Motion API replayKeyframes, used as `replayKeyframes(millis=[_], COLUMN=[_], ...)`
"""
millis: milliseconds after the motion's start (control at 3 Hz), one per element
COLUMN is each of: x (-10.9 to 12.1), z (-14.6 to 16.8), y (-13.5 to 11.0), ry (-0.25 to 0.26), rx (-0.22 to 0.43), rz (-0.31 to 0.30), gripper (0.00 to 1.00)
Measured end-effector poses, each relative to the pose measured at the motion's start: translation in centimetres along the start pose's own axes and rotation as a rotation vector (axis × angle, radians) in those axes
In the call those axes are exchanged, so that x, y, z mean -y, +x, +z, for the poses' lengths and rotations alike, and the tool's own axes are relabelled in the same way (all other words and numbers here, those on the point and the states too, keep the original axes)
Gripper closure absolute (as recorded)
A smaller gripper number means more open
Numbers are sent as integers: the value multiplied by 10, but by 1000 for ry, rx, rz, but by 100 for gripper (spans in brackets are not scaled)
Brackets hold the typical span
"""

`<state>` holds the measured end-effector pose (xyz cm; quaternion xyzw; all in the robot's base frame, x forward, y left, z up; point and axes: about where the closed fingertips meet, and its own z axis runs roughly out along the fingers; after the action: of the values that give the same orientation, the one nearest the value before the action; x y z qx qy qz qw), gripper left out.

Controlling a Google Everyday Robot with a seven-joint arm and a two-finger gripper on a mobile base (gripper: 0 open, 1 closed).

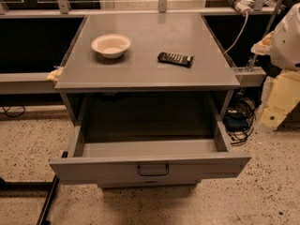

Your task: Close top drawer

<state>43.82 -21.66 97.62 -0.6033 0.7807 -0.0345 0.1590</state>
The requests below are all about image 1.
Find grey top drawer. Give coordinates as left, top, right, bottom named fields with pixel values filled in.
left=49, top=91, right=252, bottom=185

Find grey drawer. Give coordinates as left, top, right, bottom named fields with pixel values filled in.
left=97, top=180, right=201, bottom=189
left=49, top=91, right=252, bottom=185

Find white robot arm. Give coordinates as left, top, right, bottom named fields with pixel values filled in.
left=251, top=3, right=300, bottom=71

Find grey drawer cabinet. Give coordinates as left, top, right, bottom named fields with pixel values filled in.
left=53, top=13, right=242, bottom=189

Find grey lower drawer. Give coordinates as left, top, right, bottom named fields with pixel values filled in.
left=97, top=180, right=201, bottom=189

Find black snack bar package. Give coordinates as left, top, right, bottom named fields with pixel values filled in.
left=157, top=52, right=193, bottom=68

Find white bowl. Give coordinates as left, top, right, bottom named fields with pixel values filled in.
left=91, top=34, right=131, bottom=59

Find yellow tape piece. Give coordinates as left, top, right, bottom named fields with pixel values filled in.
left=47, top=67, right=64, bottom=83

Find grey power strip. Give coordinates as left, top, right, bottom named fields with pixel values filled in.
left=227, top=0, right=253, bottom=16

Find thin metal rod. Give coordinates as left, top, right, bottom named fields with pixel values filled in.
left=244, top=0, right=292, bottom=73

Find black cable bundle on floor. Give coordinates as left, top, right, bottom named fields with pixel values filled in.
left=222, top=96, right=258, bottom=147

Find grey rail block right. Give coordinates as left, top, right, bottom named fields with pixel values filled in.
left=232, top=67, right=266, bottom=88

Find grey horizontal rail left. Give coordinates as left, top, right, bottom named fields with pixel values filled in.
left=0, top=72, right=56, bottom=95

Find white power cable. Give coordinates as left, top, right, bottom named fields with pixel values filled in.
left=222, top=10, right=249, bottom=56

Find black cable loop left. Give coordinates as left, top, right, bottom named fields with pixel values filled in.
left=1, top=105, right=26, bottom=118

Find black metal floor frame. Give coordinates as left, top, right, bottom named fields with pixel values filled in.
left=0, top=175, right=59, bottom=225

